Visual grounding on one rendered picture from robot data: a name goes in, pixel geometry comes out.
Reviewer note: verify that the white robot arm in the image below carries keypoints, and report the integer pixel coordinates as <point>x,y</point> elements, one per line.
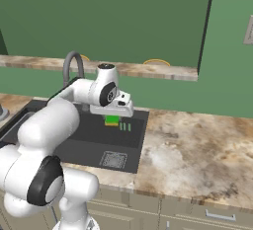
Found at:
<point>49,125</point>

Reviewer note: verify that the small yellow curved rim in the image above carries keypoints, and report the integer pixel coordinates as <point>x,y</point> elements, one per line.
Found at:
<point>85,57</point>

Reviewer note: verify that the dark grey sink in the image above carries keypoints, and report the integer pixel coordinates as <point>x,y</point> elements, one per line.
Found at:
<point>99,141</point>

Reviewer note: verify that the grey round object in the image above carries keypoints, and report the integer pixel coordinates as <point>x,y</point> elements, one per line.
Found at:
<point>2,113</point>

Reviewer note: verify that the green and yellow sponge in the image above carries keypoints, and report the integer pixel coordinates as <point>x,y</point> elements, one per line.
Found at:
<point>111,120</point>

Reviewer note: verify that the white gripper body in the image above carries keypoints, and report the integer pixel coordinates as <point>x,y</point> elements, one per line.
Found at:
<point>112,110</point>

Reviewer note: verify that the beige cabinet door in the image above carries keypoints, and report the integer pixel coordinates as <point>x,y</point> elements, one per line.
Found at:
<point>112,211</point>

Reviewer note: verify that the grey wall socket plate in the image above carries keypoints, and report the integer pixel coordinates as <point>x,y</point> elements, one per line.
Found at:
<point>249,30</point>

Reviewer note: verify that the beige drawer front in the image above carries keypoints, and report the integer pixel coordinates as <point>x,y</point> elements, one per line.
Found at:
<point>197,219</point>

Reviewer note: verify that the large yellow curved rim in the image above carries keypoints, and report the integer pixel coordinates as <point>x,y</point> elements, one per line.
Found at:
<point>156,61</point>

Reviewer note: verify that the grey curved tap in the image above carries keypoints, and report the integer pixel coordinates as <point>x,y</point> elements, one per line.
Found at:
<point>67,62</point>

